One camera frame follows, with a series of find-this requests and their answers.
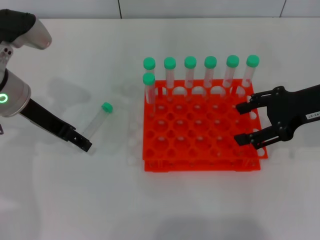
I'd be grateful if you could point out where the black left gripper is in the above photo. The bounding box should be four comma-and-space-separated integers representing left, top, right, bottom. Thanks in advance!
19, 98, 94, 154

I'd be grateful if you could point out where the clear test tube green cap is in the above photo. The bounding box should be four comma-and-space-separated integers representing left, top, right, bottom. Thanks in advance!
142, 72, 157, 118
184, 55, 198, 101
82, 101, 114, 142
222, 54, 240, 98
237, 54, 260, 97
163, 56, 177, 102
143, 56, 157, 75
204, 55, 218, 100

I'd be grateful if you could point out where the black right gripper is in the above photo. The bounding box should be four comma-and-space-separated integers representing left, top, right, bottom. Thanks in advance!
233, 84, 320, 151

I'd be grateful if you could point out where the orange plastic test tube rack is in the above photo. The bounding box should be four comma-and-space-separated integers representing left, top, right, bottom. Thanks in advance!
141, 78, 269, 173

